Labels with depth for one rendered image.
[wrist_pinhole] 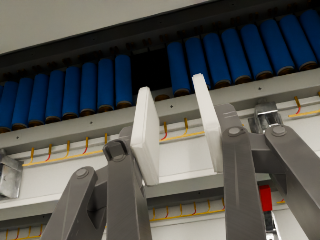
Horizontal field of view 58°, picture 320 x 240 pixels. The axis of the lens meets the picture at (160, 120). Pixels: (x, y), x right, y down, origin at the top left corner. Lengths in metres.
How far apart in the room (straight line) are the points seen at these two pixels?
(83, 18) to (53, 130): 0.16
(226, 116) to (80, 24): 0.10
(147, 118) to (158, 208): 0.30
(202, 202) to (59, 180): 0.22
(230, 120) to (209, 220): 0.30
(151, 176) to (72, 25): 0.10
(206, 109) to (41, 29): 0.11
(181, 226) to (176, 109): 0.22
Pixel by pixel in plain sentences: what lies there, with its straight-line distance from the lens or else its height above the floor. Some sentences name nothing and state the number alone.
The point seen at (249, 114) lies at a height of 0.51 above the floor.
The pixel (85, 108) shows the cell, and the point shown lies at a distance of 0.31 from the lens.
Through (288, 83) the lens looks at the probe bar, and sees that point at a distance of 0.28.
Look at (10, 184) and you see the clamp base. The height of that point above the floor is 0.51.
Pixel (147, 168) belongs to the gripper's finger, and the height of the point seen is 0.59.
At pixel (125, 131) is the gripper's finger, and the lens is 0.17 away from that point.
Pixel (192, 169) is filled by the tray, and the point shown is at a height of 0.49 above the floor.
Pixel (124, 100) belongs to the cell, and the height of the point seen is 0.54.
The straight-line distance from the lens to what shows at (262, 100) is 0.27.
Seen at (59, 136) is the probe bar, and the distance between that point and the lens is 0.31.
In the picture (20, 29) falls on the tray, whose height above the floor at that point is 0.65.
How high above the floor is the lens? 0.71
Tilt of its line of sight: 42 degrees down
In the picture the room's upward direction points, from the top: 19 degrees counter-clockwise
